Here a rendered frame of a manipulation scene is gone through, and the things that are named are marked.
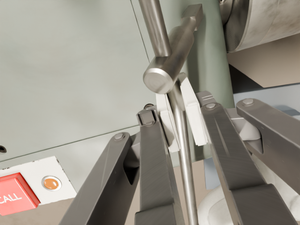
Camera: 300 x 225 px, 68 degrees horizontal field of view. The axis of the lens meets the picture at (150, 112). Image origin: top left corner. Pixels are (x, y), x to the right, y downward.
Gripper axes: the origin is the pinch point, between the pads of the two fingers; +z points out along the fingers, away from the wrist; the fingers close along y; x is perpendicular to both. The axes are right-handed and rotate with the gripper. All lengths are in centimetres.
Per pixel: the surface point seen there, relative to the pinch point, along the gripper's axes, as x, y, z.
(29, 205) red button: -12.6, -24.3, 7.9
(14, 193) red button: -9.8, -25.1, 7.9
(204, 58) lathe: 0.5, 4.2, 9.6
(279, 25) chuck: 0.3, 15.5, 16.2
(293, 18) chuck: 0.7, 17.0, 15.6
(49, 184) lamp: -10.3, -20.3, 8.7
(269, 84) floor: -63, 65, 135
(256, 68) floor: -49, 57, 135
